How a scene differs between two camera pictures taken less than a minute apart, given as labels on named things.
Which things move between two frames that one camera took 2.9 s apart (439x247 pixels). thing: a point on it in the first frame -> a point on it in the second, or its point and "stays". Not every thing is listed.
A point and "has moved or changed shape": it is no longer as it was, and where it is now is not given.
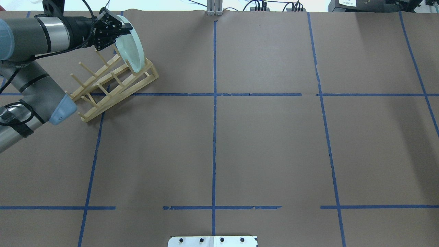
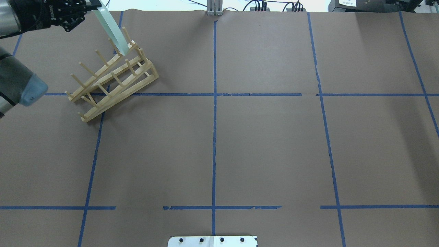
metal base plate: [212, 241] stays
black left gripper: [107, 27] -> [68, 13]
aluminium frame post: [214, 7] stays
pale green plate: [131, 48] has moved or changed shape
